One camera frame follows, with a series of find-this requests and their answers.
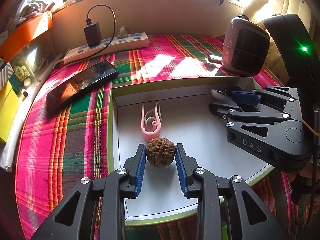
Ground black oval three-button device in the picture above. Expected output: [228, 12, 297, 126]
[210, 89, 233, 103]

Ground brown wrinkled walnut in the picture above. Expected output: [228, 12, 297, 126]
[146, 138, 175, 168]

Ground green white cardboard box tray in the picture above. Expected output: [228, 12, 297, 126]
[107, 77, 272, 226]

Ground pink clip with green pad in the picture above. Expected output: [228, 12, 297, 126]
[140, 102, 162, 142]

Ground cream heart pattern curtain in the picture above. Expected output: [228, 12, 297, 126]
[240, 0, 316, 85]

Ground black smartphone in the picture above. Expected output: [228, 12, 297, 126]
[46, 60, 119, 115]

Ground white plug on strip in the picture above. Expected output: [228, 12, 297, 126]
[117, 26, 130, 39]

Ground white power strip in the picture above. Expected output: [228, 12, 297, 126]
[63, 33, 149, 64]

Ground yellow cardboard box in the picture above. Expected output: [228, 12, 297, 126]
[0, 81, 22, 143]

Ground black charger adapter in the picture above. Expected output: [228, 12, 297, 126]
[84, 18, 102, 48]

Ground orange storage box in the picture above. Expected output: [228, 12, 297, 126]
[0, 11, 53, 62]

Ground black charger cable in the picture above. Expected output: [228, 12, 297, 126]
[65, 4, 117, 61]

